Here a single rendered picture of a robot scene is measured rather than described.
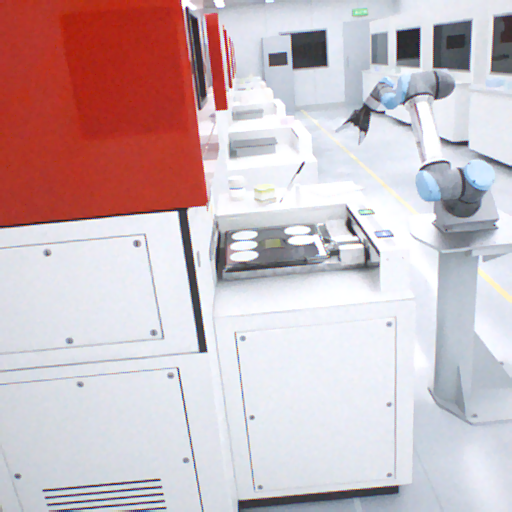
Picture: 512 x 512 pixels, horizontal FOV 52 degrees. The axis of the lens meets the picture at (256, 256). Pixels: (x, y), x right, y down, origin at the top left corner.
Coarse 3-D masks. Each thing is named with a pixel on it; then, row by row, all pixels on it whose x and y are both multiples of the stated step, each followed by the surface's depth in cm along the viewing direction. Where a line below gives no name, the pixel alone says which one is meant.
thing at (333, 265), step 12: (300, 264) 187; (312, 264) 186; (324, 264) 186; (336, 264) 186; (348, 264) 186; (360, 264) 186; (228, 276) 186; (240, 276) 187; (252, 276) 187; (264, 276) 187
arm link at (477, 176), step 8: (472, 160) 192; (480, 160) 193; (464, 168) 192; (472, 168) 191; (480, 168) 191; (488, 168) 192; (464, 176) 191; (472, 176) 189; (480, 176) 190; (488, 176) 190; (464, 184) 191; (472, 184) 190; (480, 184) 189; (488, 184) 189; (464, 192) 193; (472, 192) 193; (480, 192) 193; (464, 200) 201; (472, 200) 199
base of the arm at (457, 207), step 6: (456, 198) 203; (444, 204) 210; (450, 204) 207; (456, 204) 205; (462, 204) 203; (468, 204) 202; (474, 204) 203; (480, 204) 206; (450, 210) 208; (456, 210) 206; (462, 210) 205; (468, 210) 205; (474, 210) 207; (462, 216) 208; (468, 216) 208
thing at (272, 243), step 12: (276, 228) 211; (312, 228) 207; (228, 240) 203; (240, 240) 202; (252, 240) 201; (264, 240) 200; (276, 240) 198; (228, 252) 191; (264, 252) 188; (276, 252) 187; (288, 252) 185; (300, 252) 184; (312, 252) 183
